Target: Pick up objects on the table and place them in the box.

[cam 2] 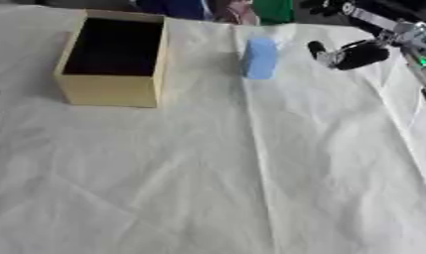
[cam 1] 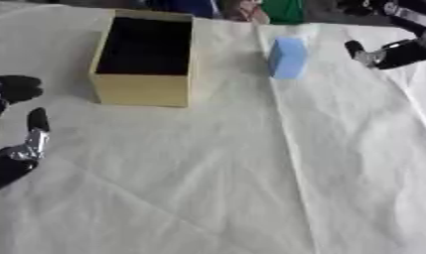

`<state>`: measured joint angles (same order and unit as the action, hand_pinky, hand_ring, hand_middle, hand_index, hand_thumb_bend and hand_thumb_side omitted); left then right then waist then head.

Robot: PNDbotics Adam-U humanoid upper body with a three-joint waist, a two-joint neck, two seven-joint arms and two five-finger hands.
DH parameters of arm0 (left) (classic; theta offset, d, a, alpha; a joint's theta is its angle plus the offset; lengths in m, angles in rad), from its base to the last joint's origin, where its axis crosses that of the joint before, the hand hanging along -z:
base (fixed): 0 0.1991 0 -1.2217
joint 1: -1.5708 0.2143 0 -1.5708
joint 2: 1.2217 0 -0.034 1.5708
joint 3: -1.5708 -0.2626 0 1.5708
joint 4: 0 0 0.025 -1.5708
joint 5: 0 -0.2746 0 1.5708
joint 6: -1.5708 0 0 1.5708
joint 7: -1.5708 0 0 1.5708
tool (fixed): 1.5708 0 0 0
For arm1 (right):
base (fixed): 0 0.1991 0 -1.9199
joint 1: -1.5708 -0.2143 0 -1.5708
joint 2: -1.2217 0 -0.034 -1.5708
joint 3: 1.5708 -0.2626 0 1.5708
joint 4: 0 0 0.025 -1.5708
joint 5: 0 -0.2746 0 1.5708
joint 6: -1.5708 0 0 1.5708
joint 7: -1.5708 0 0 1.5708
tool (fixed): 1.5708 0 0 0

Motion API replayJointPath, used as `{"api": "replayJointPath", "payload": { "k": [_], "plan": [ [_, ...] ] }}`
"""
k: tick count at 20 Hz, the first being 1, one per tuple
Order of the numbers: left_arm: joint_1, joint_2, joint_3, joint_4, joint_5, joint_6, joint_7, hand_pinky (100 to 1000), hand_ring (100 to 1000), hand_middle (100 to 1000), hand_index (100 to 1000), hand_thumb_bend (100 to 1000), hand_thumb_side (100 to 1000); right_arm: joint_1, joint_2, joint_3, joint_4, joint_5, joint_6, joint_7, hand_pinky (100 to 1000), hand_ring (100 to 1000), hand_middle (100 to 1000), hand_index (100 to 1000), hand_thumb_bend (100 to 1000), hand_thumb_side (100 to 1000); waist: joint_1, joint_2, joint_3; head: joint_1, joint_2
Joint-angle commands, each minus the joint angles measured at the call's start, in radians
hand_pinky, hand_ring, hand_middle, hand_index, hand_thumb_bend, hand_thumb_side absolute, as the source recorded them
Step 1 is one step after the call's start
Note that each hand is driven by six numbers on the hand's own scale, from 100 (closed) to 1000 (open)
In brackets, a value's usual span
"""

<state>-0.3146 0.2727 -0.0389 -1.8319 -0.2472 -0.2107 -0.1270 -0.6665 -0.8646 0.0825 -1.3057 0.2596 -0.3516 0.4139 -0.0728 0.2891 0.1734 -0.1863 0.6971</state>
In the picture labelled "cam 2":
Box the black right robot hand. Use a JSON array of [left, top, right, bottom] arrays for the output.
[[297, 0, 411, 71]]

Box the tan cardboard box black inside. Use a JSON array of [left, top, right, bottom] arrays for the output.
[[53, 8, 171, 109]]

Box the green background object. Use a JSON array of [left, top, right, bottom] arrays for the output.
[[252, 0, 296, 26]]

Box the light blue rectangular block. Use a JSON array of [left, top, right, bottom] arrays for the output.
[[240, 37, 281, 80]]

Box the pink background object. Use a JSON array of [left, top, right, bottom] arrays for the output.
[[211, 0, 261, 26]]

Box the blue background object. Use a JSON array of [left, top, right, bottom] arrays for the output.
[[134, 0, 210, 21]]

